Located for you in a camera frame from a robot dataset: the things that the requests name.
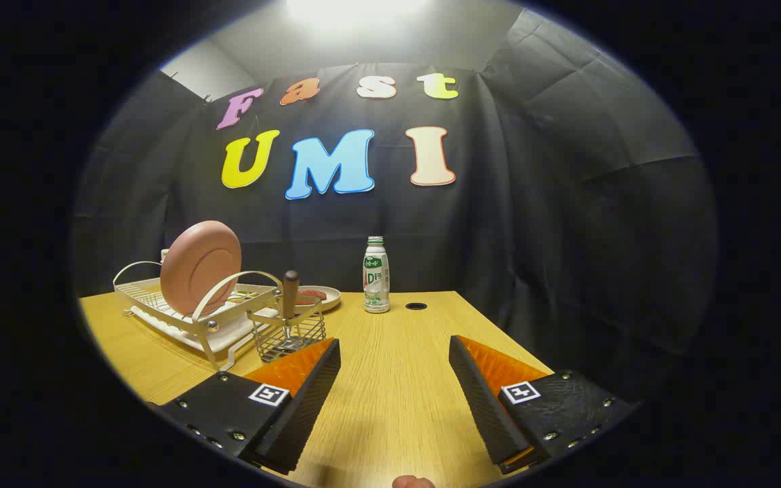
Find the pink plate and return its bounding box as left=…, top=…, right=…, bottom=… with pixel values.
left=160, top=220, right=243, bottom=318

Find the wooden-handled metal spoon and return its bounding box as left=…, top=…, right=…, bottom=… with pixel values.
left=281, top=270, right=306, bottom=350

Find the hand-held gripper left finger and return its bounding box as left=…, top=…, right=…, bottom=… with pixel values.
left=148, top=337, right=342, bottom=475

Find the white wire dish rack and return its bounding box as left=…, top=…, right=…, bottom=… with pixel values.
left=113, top=261, right=284, bottom=372

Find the beige plate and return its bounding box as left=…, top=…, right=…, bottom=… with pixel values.
left=294, top=285, right=342, bottom=312

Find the metal wire basket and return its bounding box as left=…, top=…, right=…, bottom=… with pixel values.
left=247, top=298, right=327, bottom=364

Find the white drip tray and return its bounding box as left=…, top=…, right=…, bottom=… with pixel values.
left=130, top=298, right=277, bottom=354

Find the black backdrop cloth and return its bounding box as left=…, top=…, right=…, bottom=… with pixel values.
left=72, top=7, right=720, bottom=407

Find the white bottle with green label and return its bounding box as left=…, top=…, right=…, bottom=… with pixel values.
left=363, top=236, right=391, bottom=314

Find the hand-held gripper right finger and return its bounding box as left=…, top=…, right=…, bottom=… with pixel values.
left=448, top=335, right=639, bottom=475

